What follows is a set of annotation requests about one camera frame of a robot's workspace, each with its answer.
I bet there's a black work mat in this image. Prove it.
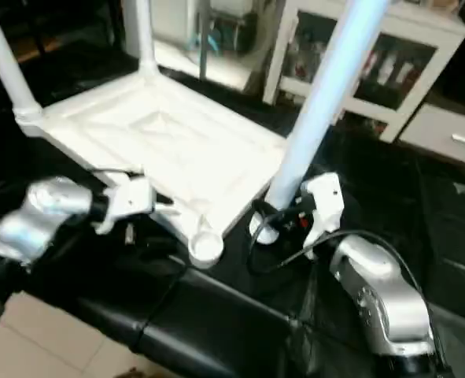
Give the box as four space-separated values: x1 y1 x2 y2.
0 35 465 378

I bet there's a white drawer unit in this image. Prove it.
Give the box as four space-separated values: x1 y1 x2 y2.
397 102 465 171

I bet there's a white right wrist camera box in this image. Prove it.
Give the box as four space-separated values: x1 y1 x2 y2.
299 173 345 250

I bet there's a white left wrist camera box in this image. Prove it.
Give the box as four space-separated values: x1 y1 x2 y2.
93 175 157 237

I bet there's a white plastic table leg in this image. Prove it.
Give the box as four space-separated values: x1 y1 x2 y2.
250 0 392 243
122 0 160 76
0 0 42 124

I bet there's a white glass door cabinet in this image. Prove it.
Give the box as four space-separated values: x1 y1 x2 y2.
262 0 465 144

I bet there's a white plastic table top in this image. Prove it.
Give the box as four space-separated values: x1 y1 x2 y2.
16 71 290 269

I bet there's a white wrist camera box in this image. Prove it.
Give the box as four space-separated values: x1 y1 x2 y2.
299 173 345 250
93 175 157 237

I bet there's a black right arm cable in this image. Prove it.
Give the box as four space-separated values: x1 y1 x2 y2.
244 206 423 317

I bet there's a light blue stand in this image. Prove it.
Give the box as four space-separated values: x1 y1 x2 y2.
186 6 245 57

